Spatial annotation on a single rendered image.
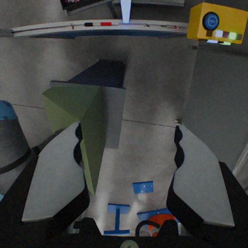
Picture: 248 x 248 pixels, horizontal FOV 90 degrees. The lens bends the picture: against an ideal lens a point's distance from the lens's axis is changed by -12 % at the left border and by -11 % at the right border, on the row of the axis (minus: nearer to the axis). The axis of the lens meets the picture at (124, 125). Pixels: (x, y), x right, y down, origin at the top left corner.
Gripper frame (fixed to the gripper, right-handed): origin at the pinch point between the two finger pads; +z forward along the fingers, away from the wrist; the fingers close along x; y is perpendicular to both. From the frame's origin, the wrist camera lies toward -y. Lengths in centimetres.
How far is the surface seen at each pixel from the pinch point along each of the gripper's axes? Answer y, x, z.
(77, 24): -14, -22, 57
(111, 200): 263, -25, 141
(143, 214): 317, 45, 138
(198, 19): -14.4, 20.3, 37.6
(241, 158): 48, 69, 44
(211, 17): -15.3, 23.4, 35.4
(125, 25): -14, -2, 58
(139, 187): 212, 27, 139
